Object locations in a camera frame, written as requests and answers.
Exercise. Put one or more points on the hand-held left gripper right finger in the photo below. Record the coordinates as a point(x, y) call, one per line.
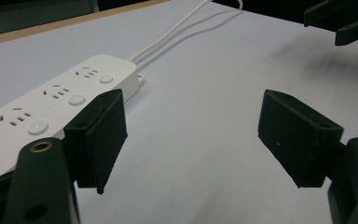
point(295, 137)

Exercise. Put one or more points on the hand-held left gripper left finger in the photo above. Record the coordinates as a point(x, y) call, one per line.
point(99, 137)

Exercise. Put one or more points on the white power strip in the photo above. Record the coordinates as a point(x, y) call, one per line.
point(59, 102)

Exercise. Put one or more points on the dark grey panel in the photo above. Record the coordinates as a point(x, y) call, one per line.
point(37, 14)

